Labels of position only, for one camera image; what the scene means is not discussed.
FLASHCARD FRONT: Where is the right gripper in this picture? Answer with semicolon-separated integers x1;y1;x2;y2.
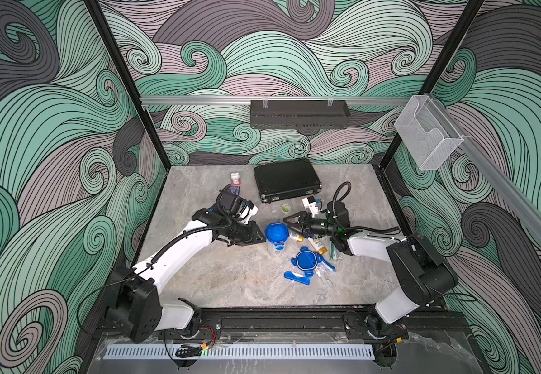
284;213;337;238

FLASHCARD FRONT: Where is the blue-lid container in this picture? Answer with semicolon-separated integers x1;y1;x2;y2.
265;222;289;254

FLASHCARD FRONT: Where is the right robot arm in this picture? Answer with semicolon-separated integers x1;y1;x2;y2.
284;211;459;324

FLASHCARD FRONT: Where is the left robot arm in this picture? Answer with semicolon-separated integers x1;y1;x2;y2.
104;208;266;344

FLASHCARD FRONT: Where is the yellow shampoo bottle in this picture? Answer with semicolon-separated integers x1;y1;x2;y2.
308;238;328;255

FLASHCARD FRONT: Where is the green toothbrush in wrapper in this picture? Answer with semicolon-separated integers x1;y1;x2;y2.
330;241;343;261

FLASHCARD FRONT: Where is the toothpaste and brush packet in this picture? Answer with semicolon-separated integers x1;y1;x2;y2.
315;261;336;281

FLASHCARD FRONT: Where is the black hard case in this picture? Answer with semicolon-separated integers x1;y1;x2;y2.
253;158;322;204

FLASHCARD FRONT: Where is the small pink-capped bottle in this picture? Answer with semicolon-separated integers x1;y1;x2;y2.
230;172;242;186

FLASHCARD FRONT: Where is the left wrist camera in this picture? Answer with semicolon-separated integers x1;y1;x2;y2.
217;189;258;225

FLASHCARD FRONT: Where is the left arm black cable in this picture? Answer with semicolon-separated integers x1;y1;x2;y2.
76;184;234;335

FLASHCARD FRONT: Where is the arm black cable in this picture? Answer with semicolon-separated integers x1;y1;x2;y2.
330;181;402;235
76;184;234;335

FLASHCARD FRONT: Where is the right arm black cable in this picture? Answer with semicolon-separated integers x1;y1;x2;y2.
330;181;402;235

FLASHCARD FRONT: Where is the black wall shelf tray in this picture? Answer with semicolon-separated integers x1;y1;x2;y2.
249;99;351;134

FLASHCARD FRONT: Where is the white slotted cable duct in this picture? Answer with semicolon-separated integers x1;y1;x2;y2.
103;344;375;361

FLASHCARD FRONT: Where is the clear acrylic wall holder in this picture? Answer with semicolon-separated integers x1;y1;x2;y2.
395;94;463;171

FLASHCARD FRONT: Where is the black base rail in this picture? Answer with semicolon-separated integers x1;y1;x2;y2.
93;305;467;338

